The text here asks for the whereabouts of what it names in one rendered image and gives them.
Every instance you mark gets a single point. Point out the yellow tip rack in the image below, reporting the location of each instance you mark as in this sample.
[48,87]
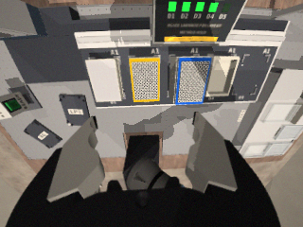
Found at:
[145,76]

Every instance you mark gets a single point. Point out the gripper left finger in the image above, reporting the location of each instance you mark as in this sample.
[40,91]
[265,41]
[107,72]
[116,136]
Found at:
[72,173]

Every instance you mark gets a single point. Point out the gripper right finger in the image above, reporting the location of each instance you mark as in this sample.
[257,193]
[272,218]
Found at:
[216,168]

